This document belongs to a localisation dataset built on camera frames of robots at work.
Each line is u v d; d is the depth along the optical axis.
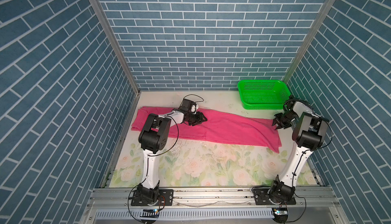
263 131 0.97
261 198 0.73
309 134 0.59
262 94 1.20
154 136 0.56
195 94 0.87
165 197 0.73
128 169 0.83
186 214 0.77
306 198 0.75
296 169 0.62
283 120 0.89
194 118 0.89
